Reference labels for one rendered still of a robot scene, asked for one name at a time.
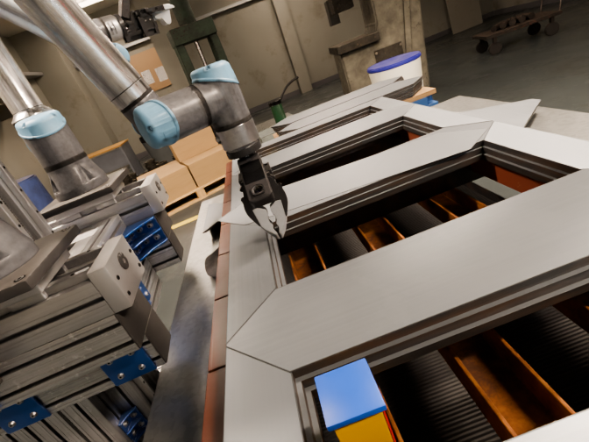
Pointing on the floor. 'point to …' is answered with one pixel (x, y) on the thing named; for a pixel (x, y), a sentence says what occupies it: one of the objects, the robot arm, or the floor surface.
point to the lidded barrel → (397, 67)
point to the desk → (117, 158)
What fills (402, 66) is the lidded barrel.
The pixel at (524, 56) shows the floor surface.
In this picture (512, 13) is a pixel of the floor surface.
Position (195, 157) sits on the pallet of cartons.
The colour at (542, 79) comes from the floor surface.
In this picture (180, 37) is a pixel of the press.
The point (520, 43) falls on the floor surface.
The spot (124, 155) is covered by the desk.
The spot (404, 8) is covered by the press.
